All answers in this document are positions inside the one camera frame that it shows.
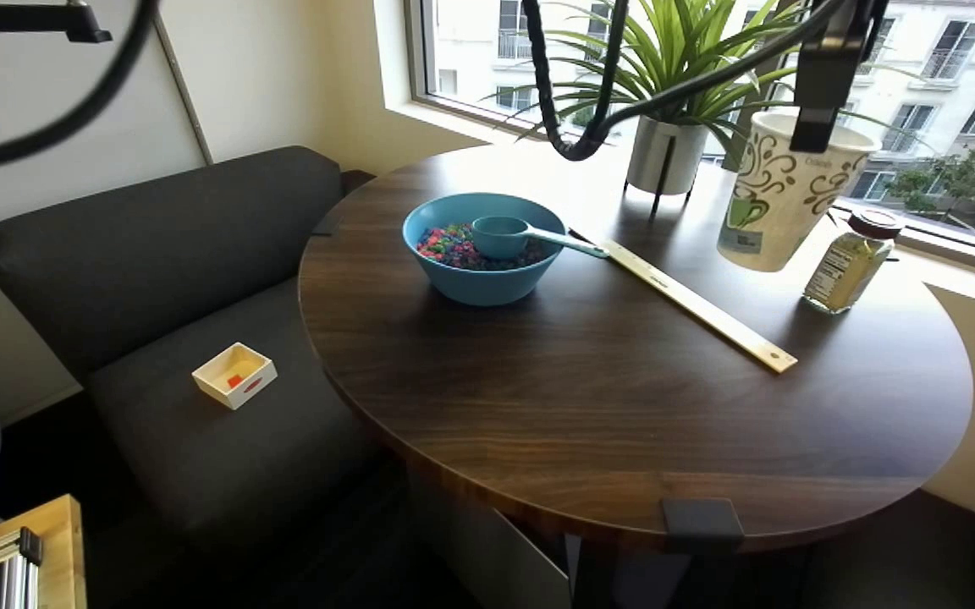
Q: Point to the round dark wooden table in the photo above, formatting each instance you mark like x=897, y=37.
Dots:
x=597, y=404

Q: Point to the wooden aluminium robot stand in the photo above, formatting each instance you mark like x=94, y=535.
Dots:
x=42, y=557

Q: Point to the patterned paper cup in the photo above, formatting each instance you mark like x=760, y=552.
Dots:
x=780, y=193

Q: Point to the yellow wooden ruler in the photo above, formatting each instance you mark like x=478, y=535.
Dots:
x=745, y=339

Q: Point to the white plant pot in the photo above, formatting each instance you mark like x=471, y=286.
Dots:
x=665, y=156

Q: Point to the green potted plant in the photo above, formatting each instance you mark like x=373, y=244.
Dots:
x=665, y=58

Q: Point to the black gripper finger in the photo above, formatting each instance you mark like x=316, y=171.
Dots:
x=833, y=47

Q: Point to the small glass jar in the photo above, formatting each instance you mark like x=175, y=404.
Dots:
x=851, y=263

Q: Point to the teal measuring scoop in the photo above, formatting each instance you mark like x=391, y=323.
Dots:
x=514, y=237

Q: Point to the dark grey sofa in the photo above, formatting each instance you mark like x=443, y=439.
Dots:
x=141, y=286

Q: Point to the small white open box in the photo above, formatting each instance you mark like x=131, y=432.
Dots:
x=236, y=376

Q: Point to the blue bowl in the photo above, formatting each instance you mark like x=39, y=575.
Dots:
x=497, y=282

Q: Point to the colourful beads in bowl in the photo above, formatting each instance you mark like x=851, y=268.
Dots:
x=452, y=244

